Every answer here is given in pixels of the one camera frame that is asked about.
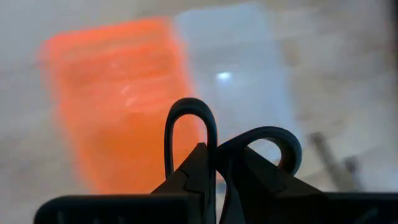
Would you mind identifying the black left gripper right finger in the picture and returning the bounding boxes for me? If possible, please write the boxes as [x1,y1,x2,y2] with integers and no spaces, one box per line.
[217,146,330,224]

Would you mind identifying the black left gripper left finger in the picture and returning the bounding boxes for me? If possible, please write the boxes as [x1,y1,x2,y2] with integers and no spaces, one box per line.
[151,142,217,224]

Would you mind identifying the black handled scissors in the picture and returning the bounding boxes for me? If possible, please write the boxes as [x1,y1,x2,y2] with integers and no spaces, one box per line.
[164,97,303,181]

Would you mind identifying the orange perforated box lid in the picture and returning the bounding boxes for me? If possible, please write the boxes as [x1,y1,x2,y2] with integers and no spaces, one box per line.
[39,17,206,195]

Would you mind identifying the clear plastic supply box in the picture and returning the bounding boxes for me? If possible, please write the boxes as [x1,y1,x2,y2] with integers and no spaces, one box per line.
[174,2,304,162]

